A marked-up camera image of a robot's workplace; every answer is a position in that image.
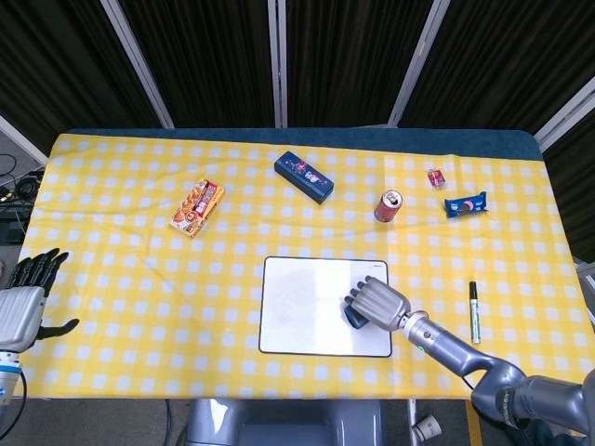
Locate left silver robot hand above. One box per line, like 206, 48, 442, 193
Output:
0, 248, 80, 352

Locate red drink can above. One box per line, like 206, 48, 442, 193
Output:
374, 189, 404, 224

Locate grey robot torso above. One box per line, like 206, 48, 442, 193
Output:
178, 398, 410, 446

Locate blue cookie packet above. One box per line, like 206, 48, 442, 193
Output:
443, 190, 491, 220

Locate white paper cup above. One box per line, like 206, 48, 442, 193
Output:
413, 414, 442, 445

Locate dark blue pencil box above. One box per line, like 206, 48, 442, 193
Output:
273, 150, 336, 205

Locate black floor cables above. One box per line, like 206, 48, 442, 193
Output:
0, 152, 46, 219

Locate whiteboard eraser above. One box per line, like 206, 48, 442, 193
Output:
342, 304, 373, 331

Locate white table leg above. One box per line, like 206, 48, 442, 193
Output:
406, 398, 418, 446

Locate small black-framed whiteboard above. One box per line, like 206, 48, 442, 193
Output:
258, 256, 393, 359

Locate dark fabric partition panel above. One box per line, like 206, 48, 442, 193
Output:
118, 0, 283, 130
0, 0, 165, 157
400, 0, 595, 140
285, 0, 436, 128

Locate yellow white checkered tablecloth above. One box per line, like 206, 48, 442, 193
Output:
20, 133, 585, 400

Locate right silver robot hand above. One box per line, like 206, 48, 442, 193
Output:
342, 275, 412, 332

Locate yellow snack box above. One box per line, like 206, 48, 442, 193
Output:
167, 178, 226, 239

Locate marker pen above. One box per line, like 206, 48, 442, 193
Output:
468, 281, 483, 346

